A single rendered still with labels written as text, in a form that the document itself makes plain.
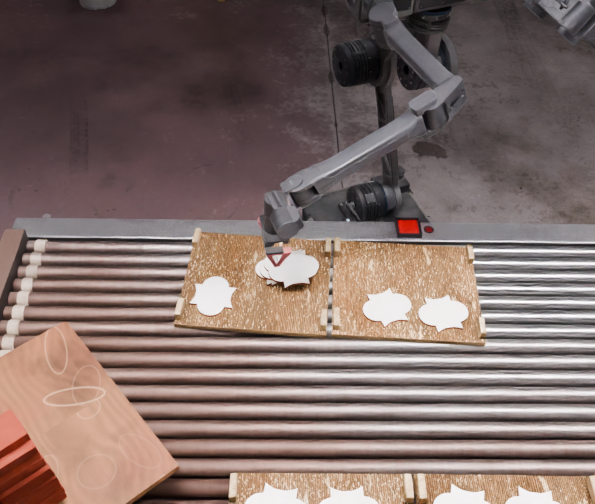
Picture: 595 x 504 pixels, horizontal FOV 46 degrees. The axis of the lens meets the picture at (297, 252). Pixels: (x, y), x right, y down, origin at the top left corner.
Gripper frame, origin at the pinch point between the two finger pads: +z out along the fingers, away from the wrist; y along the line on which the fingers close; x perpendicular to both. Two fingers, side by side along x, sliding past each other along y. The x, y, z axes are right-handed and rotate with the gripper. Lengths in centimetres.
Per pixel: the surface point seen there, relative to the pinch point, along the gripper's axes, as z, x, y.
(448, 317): 11, -45, -22
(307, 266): 8.3, -9.9, 0.3
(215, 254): 13.0, 14.6, 13.3
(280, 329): 12.7, 0.9, -16.8
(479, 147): 104, -148, 156
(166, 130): 107, 24, 200
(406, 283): 11.9, -37.4, -7.3
